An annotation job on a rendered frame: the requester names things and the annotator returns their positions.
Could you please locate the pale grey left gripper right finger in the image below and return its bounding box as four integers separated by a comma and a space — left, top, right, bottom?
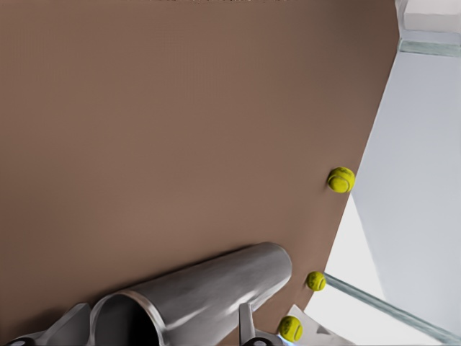
238, 302, 283, 346

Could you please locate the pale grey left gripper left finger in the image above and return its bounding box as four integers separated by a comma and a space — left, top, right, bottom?
2, 302, 92, 346

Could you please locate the yellow tennis ball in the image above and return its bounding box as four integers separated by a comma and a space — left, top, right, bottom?
278, 315, 304, 343
326, 167, 357, 195
305, 270, 327, 292

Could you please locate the silver frame post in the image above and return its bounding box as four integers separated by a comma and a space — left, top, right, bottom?
398, 39, 461, 58
323, 272, 461, 345

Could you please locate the silver metal tennis tube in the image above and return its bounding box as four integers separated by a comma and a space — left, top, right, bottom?
89, 241, 293, 346

